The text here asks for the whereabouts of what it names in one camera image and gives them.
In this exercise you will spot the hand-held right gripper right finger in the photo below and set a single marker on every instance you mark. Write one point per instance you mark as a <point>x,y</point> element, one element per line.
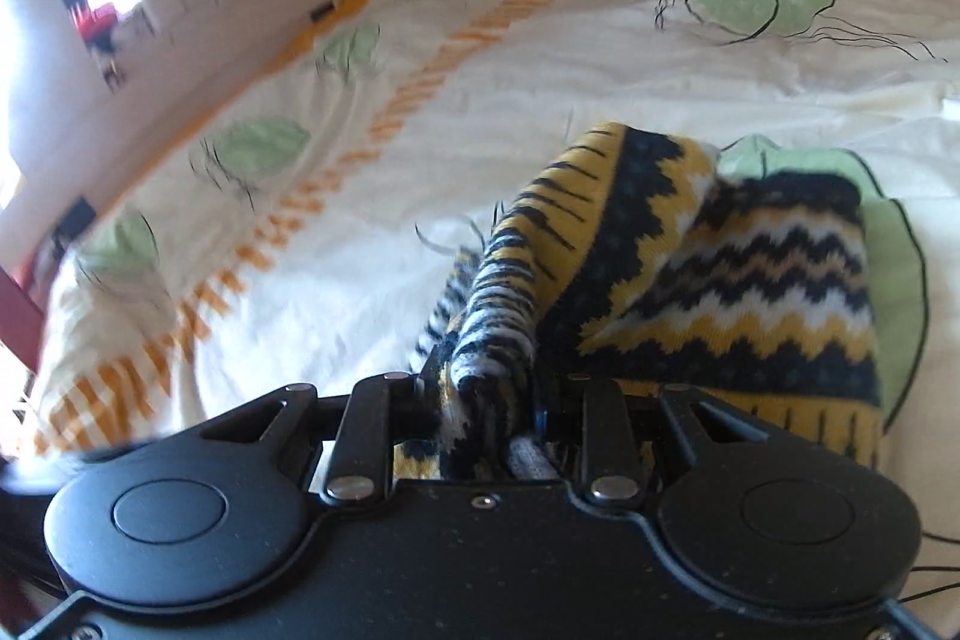
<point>611,419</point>

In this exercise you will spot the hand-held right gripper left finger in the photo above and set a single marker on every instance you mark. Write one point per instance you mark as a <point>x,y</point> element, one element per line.
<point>375,411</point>

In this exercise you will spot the patterned knit sweater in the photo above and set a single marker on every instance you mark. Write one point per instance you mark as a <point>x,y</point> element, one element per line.
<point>720,280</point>

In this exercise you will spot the leaf printed duvet cover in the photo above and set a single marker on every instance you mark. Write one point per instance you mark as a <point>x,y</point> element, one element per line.
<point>337,272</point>

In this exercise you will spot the red object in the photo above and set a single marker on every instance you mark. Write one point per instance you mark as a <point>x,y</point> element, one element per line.
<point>99,21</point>

